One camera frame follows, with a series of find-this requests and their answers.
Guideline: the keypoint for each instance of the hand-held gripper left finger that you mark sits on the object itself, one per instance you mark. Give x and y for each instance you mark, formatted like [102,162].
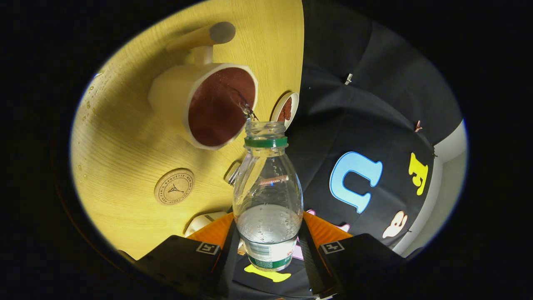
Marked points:
[227,266]

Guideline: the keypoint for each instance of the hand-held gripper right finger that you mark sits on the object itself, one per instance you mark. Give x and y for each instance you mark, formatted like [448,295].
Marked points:
[311,266]

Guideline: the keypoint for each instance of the clear plastic juice bottle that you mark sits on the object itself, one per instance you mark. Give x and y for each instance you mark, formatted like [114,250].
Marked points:
[268,187]

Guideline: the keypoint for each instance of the round cork coaster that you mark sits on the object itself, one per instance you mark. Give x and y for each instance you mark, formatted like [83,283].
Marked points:
[174,186]

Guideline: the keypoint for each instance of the white toaster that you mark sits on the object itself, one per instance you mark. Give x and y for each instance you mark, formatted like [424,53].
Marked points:
[200,221]

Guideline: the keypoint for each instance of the red white striped straw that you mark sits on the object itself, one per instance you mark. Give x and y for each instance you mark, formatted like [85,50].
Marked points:
[272,180]

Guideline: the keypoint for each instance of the wooden table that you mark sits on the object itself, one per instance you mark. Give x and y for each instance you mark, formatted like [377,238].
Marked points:
[125,146]

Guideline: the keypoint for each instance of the brown sausage piece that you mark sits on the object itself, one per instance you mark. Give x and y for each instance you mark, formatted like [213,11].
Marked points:
[285,110]

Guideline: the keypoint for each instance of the white round plate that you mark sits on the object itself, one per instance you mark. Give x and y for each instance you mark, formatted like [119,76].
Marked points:
[293,102]

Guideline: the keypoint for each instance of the black backdrop cloth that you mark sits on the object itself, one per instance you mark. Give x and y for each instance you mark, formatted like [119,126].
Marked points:
[354,104]

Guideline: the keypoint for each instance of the red clip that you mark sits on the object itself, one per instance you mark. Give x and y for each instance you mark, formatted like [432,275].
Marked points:
[418,126]

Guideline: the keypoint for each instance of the silver clip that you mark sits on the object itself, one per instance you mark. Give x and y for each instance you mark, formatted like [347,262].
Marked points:
[348,78]

